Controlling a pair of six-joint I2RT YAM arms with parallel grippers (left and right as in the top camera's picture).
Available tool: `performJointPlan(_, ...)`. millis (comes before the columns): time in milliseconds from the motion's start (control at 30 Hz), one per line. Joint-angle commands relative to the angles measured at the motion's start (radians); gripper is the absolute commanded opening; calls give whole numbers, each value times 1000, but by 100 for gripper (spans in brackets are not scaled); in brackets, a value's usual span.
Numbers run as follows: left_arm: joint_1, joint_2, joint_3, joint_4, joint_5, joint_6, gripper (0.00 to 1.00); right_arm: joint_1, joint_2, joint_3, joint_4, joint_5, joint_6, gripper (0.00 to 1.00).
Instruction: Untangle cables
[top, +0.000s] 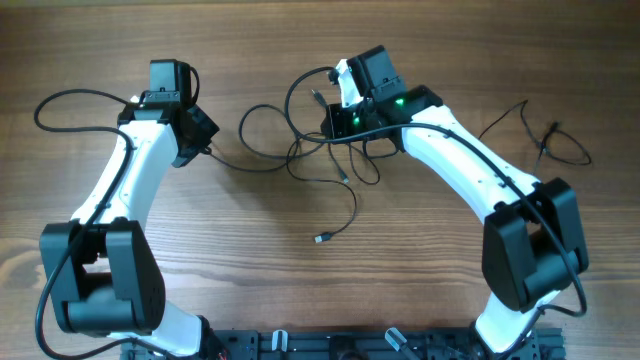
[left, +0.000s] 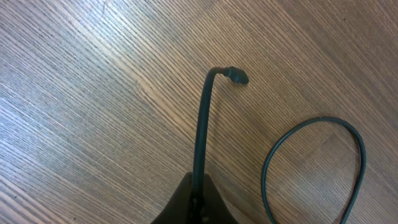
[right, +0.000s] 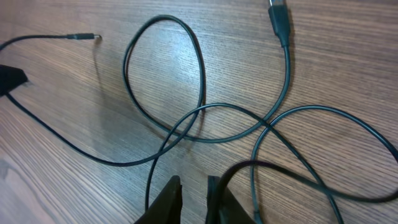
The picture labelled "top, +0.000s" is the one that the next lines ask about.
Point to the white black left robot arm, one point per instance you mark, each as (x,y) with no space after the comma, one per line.
(102,277)

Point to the black aluminium base frame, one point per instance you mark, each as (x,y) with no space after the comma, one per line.
(434,344)

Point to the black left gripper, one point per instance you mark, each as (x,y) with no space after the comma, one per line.
(208,129)

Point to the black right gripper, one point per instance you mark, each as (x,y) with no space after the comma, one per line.
(336,114)

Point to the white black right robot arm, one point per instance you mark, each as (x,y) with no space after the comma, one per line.
(533,239)

